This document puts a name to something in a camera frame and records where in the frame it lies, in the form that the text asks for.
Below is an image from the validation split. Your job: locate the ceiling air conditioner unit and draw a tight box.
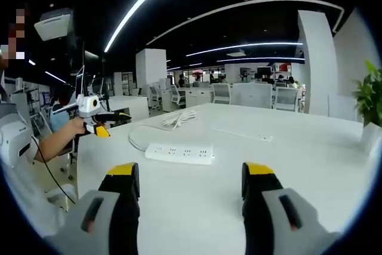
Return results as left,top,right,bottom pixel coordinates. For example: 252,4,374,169
33,9,73,42

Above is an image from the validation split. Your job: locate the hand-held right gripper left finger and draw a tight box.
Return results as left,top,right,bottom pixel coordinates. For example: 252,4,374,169
44,162,141,255

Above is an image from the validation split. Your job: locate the white power strip cable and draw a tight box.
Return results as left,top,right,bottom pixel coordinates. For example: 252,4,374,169
128,123,171,150

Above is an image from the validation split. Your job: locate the white chest-worn device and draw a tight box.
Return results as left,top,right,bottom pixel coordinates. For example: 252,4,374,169
0,102,34,170

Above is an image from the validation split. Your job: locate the white power strip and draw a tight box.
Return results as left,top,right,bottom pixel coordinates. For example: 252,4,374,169
144,142,215,166

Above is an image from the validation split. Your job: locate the computer monitor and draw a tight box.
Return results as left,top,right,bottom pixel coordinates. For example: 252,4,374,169
75,64,87,98

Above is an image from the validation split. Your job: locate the long ceiling light strip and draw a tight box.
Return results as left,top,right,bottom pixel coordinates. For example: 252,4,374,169
103,0,187,53

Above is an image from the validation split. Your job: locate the black device cable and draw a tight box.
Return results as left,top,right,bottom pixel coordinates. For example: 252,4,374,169
29,135,77,205

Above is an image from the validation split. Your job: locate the person's left hand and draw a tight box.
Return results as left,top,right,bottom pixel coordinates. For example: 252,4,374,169
69,116,88,135

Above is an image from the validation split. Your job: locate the green potted plant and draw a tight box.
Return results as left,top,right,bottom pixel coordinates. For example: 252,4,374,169
353,60,382,128

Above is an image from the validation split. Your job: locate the grey mesh office chair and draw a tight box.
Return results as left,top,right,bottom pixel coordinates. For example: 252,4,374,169
273,87,300,112
148,85,162,110
169,85,187,109
211,82,232,105

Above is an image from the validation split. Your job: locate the white desk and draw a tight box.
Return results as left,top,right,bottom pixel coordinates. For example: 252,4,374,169
75,102,381,255

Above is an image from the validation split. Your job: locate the white plant pot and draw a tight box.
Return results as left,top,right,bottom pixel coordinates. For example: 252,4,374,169
360,122,382,152

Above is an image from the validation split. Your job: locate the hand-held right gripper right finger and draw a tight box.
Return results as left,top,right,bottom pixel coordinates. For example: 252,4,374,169
241,161,341,255

